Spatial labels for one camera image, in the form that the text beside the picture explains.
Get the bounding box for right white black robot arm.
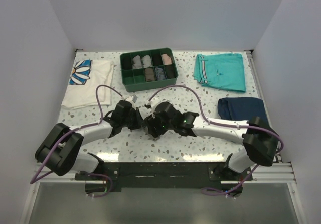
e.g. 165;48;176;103
144;112;278;180

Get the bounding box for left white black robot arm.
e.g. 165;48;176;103
35;95;143;180

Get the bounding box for black rolled underwear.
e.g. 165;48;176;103
164;65;176;79

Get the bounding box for brown rolled underwear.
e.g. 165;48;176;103
144;68;155;82

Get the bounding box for pink rolled underwear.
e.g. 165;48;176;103
161;54;172;65

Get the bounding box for navy striped rolled sock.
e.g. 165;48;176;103
155;67;166;81

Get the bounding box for green compartment organizer tray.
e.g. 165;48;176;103
120;48;179;92

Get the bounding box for grey striped rolled sock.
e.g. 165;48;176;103
132;55;143;69

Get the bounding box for white daisy print shirt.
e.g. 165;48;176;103
61;59;114;109

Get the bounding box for white grey rolled sock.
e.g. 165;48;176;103
141;55;153;68

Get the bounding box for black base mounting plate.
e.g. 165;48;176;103
75;162;253;193

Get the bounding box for navy folded garment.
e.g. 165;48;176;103
217;97;268;122

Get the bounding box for teal folded shorts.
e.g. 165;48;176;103
193;53;246;93

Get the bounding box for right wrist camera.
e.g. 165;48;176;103
144;98;180;121

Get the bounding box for aluminium frame rail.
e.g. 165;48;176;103
252;163;296;183

